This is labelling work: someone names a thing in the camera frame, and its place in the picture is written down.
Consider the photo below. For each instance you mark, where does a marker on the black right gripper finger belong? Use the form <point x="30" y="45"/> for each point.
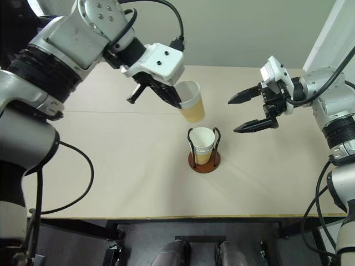
<point x="258" y="126"/>
<point x="247" y="95"/>

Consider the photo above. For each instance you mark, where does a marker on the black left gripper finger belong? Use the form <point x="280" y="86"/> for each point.
<point x="169" y="95"/>
<point x="136" y="94"/>

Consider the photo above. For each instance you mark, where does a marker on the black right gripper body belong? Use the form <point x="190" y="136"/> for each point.
<point x="273" y="105"/>

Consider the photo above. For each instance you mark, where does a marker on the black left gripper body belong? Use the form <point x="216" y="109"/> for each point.
<point x="147" y="80"/>

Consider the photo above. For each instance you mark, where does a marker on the tan and white paper cup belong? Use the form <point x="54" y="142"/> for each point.
<point x="202" y="138"/>
<point x="202" y="159"/>
<point x="194" y="108"/>

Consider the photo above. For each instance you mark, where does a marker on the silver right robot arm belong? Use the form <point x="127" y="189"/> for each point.
<point x="330" y="105"/>

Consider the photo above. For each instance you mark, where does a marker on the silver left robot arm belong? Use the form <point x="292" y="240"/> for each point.
<point x="41" y="110"/>

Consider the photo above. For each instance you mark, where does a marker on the dark grey rounded shape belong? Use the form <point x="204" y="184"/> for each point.
<point x="170" y="255"/>
<point x="234" y="256"/>

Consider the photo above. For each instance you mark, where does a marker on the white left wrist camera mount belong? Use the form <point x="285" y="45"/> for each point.
<point x="161" y="61"/>

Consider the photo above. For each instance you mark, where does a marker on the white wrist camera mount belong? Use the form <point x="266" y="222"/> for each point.
<point x="161" y="61"/>
<point x="273" y="72"/>

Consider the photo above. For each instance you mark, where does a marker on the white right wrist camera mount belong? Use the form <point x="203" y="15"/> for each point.
<point x="273" y="72"/>

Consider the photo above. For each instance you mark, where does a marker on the white door frame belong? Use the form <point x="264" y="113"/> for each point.
<point x="324" y="33"/>

